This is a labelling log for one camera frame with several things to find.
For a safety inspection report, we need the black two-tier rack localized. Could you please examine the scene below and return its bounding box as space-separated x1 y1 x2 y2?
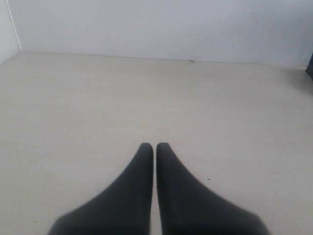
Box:
306 55 313 80

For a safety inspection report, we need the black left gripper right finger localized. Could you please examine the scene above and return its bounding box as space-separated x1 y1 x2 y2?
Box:
156 143 268 235

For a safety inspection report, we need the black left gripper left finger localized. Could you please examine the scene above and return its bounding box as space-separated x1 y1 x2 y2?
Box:
48 143 154 235

